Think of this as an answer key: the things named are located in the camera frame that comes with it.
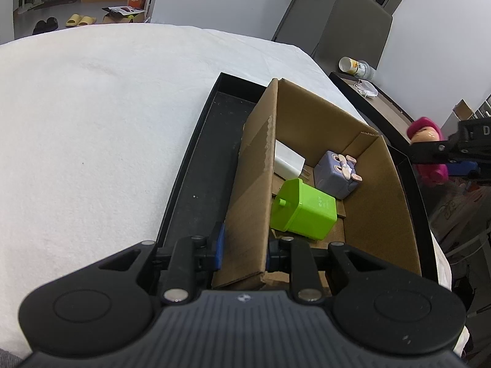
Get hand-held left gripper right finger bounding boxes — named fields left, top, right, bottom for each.
left=266, top=236, right=388, bottom=302

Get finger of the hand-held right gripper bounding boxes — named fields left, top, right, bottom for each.
left=446, top=160, right=482, bottom=179
left=408, top=138, right=461, bottom=166

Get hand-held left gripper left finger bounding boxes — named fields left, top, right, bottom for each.
left=98, top=222, right=227, bottom=303

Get pink doll figurine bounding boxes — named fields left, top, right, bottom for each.
left=407, top=117, right=449, bottom=187

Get green cube box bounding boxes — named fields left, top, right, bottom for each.
left=270, top=178, right=338, bottom=240

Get black shallow tray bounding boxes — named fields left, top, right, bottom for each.
left=155, top=71, right=440, bottom=289

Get white charger plug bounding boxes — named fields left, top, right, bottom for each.
left=274, top=140, right=311, bottom=181

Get purple rabbit cube toy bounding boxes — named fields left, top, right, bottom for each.
left=314, top=151, right=364, bottom=200

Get small tan open box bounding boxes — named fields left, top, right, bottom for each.
left=453, top=100, right=478, bottom=122

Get grey drawer organizer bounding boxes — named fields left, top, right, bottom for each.
left=476, top=95, right=491, bottom=120

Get clothes under desk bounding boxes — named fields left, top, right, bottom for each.
left=429, top=182, right=491, bottom=248

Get dark side table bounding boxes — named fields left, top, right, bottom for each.
left=329, top=71, right=419, bottom=158

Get white face mask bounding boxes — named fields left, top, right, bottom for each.
left=355, top=79, right=379, bottom=99

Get paper cup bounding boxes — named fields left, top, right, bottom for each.
left=338, top=57, right=379, bottom=79

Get grey leaning board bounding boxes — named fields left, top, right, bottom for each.
left=311, top=0, right=394, bottom=73

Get grey door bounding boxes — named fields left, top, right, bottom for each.
left=270, top=0, right=404, bottom=47

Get person's grey clothing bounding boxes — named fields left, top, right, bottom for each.
left=0, top=349, right=28, bottom=368

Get brown cardboard box with flaps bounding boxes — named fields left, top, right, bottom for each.
left=102, top=5, right=147, bottom=24

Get pair of black slippers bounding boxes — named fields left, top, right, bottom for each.
left=33, top=17, right=59, bottom=36

